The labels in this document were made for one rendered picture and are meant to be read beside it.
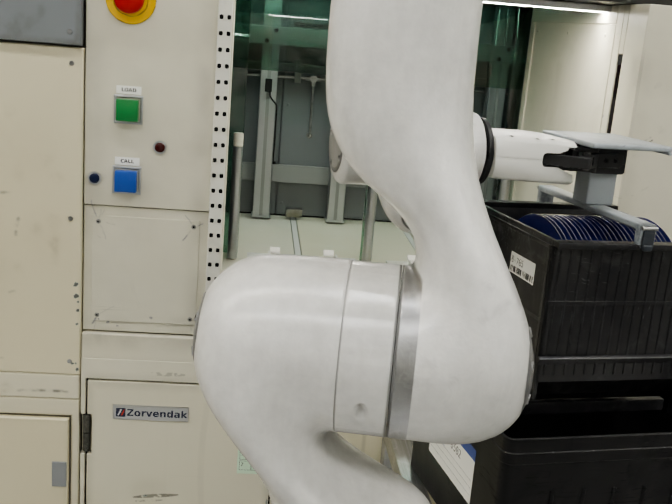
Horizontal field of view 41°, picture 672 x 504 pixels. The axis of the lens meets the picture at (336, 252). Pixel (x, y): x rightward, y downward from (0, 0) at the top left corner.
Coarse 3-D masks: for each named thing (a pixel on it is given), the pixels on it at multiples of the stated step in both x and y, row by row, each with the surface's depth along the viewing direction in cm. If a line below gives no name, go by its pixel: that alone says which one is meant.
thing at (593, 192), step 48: (624, 144) 98; (576, 192) 105; (528, 240) 99; (576, 240) 94; (528, 288) 99; (576, 288) 95; (624, 288) 97; (576, 336) 97; (624, 336) 98; (576, 384) 101; (624, 384) 103
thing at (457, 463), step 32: (544, 416) 127; (576, 416) 129; (608, 416) 125; (640, 416) 118; (416, 448) 121; (448, 448) 110; (480, 448) 101; (512, 448) 95; (544, 448) 96; (576, 448) 97; (608, 448) 98; (640, 448) 99; (448, 480) 110; (480, 480) 101; (512, 480) 96; (544, 480) 97; (576, 480) 98; (608, 480) 99; (640, 480) 100
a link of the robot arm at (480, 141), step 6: (474, 114) 98; (474, 120) 97; (480, 120) 97; (474, 126) 96; (480, 126) 96; (474, 132) 96; (480, 132) 96; (474, 138) 96; (480, 138) 96; (486, 138) 97; (474, 144) 95; (480, 144) 96; (486, 144) 97; (480, 150) 96; (486, 150) 97; (480, 156) 96; (480, 162) 96; (480, 168) 96; (480, 174) 97
